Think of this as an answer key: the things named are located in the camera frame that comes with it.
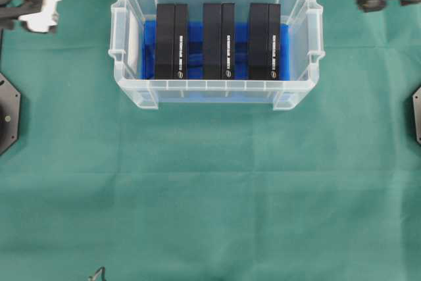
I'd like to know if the black box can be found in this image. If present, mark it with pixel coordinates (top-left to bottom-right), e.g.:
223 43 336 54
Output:
247 3 282 80
203 3 235 80
154 3 189 80

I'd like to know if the clear plastic storage case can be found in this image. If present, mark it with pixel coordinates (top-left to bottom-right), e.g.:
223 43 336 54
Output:
109 0 325 110

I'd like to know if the white paper label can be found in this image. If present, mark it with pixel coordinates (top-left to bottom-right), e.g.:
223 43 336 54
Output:
128 12 139 71

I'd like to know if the blue cloth liner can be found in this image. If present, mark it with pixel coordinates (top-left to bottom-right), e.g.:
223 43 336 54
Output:
139 20 291 81

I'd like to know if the green table cloth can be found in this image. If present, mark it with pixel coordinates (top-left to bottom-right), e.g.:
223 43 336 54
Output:
1 0 420 280

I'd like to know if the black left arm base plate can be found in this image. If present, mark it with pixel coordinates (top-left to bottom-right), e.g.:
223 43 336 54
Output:
0 74 21 154

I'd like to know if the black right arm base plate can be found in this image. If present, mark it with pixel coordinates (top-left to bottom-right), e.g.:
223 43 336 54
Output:
412 87 421 145

